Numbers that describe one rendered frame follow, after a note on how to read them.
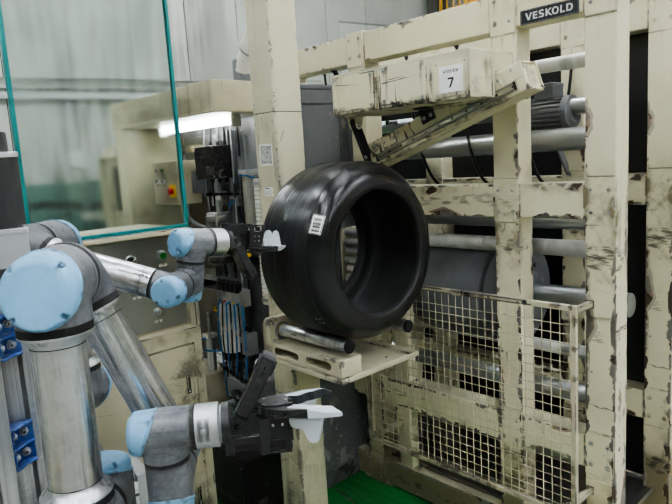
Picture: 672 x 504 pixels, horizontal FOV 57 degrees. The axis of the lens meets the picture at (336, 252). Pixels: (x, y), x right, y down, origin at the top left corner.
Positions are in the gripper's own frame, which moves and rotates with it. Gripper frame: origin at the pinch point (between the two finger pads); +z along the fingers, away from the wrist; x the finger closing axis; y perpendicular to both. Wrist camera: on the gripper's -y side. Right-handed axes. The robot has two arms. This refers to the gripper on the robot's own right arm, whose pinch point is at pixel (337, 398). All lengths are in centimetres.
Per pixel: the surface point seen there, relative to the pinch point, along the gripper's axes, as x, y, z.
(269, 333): -107, 2, -10
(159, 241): -120, -33, -47
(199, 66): -1028, -370, -92
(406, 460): -157, 70, 45
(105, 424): -108, 27, -67
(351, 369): -83, 12, 14
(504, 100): -76, -67, 68
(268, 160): -112, -58, -6
